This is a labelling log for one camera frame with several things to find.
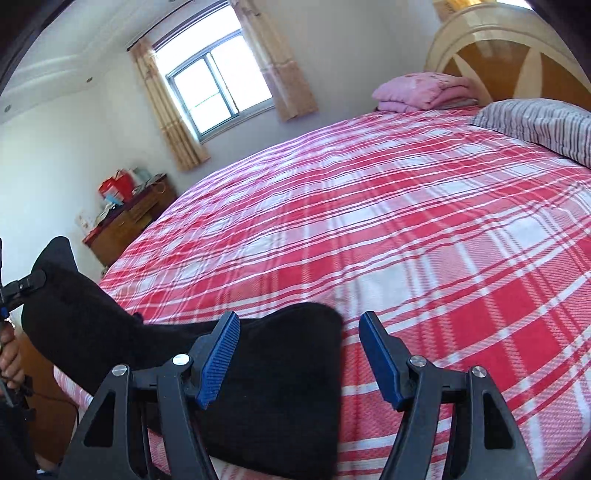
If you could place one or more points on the person's left hand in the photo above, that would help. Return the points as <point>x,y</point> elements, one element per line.
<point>11,360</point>

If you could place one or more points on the left beige curtain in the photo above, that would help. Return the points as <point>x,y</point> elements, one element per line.
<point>183,145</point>

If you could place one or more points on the brown wooden desk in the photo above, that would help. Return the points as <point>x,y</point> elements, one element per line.
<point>123,224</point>

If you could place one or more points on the striped grey pillow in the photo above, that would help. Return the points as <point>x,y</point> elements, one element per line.
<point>558,126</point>

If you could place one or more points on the black pants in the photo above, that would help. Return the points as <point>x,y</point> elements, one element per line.
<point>263,393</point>

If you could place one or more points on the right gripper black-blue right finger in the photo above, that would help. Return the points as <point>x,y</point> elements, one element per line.
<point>485,441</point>

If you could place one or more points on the window with grey frame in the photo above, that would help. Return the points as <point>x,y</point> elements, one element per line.
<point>212,72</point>

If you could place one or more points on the folded pink blanket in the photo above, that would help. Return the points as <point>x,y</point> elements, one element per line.
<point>425,91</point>

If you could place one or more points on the beige curtain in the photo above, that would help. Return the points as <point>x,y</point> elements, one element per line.
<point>183,145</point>
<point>291,92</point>

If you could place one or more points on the cream and brown headboard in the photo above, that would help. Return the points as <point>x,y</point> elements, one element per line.
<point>508,52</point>

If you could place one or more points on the red plaid bed sheet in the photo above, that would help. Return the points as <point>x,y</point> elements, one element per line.
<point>471,246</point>

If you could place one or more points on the red gift bag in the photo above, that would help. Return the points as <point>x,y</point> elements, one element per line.
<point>119,186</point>

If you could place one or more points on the right beige curtain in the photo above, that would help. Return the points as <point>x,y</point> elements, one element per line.
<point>291,92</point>

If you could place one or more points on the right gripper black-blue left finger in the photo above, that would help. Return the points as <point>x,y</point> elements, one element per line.
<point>112,440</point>

